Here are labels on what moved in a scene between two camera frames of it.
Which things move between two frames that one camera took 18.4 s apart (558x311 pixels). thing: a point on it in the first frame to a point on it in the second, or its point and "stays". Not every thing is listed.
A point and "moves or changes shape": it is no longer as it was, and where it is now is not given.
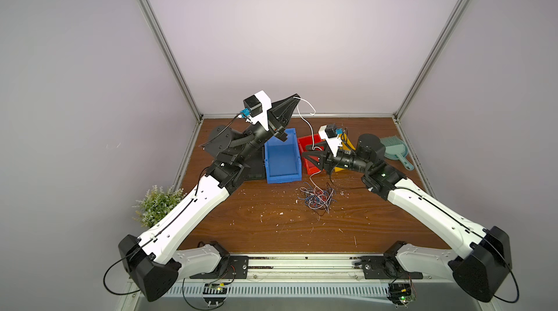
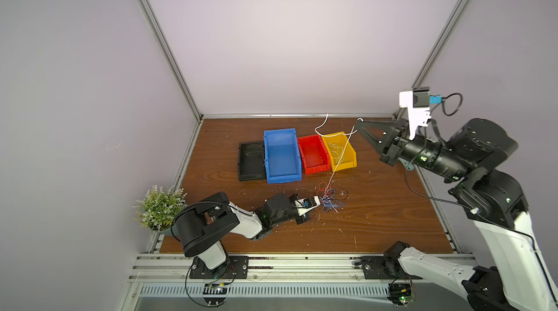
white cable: (312, 133) moves or changes shape
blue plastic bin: (282, 158) stays
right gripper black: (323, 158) to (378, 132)
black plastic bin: (256, 170) stays
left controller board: (214, 288) stays
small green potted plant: (156, 203) stays
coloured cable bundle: (317, 200) moves or changes shape
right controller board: (399, 293) stays
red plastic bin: (304, 142) stays
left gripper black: (280, 110) to (301, 219)
